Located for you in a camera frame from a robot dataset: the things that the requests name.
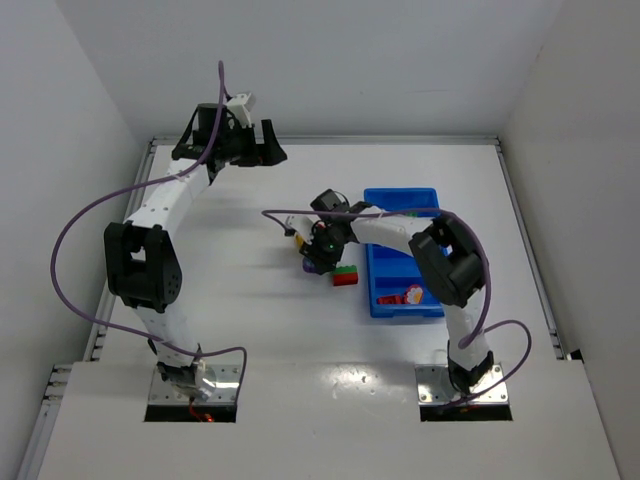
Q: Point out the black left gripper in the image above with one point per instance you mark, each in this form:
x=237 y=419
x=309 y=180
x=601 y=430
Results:
x=255 y=147

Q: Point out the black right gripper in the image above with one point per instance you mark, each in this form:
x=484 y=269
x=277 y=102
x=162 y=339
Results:
x=310 y=251

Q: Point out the purple flower lego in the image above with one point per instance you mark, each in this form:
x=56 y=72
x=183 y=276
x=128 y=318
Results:
x=309 y=267

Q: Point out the red curved lego brick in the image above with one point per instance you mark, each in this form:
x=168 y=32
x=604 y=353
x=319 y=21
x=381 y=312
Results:
x=391 y=300

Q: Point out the red flower lego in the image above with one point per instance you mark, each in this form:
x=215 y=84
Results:
x=413 y=295

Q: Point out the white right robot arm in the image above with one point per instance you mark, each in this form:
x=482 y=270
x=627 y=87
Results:
x=448 y=255

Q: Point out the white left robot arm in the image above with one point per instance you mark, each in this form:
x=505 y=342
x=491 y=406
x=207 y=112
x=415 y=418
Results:
x=142 y=266

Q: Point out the green top lego brick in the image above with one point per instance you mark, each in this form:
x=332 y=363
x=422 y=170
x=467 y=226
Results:
x=345 y=270

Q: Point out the red bottom lego brick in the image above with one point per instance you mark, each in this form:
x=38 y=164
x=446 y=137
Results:
x=345 y=279

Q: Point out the blue compartment bin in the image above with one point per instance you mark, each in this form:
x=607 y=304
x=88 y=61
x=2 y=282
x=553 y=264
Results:
x=390 y=272

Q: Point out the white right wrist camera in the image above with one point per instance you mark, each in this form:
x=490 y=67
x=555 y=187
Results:
x=300 y=225

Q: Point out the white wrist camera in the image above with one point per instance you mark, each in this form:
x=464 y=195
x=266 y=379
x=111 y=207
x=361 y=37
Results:
x=240 y=106
x=300 y=225

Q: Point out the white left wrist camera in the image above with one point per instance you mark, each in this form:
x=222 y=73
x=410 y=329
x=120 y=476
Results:
x=240 y=106

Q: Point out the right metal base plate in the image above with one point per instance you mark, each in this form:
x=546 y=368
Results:
x=434 y=388

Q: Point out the metal base plate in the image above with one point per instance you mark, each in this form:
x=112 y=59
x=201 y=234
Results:
x=216 y=386
x=434 y=388

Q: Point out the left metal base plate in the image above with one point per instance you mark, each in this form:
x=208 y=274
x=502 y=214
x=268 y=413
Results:
x=216 y=386

